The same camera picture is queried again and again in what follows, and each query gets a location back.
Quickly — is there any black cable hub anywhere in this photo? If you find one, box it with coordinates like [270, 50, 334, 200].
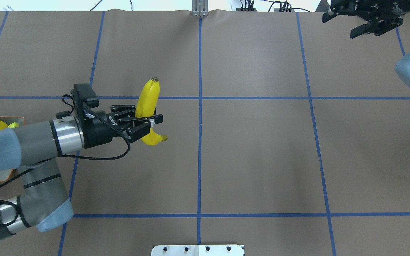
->
[234, 0, 257, 12]
[269, 0, 295, 12]

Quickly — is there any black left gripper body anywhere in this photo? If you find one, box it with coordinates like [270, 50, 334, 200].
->
[83, 116, 118, 149]

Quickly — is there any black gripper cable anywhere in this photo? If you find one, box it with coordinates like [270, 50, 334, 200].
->
[0, 94, 131, 228]

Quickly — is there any far black cable hub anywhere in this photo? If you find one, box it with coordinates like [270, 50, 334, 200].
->
[269, 0, 295, 12]

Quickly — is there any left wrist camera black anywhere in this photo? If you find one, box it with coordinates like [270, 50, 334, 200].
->
[71, 83, 99, 119]

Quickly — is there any aluminium frame post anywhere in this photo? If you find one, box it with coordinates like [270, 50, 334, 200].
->
[191, 0, 209, 18]

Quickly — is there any near black cable hub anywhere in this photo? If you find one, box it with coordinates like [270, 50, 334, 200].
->
[234, 0, 257, 12]

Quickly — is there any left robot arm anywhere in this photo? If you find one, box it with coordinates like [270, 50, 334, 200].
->
[0, 103, 163, 240]

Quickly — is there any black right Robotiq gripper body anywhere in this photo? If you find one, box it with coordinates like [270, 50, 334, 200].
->
[366, 0, 410, 21]

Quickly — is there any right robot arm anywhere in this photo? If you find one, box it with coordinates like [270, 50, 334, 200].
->
[322, 0, 410, 88]

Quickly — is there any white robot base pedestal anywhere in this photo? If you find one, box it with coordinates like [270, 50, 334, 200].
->
[151, 244, 245, 256]

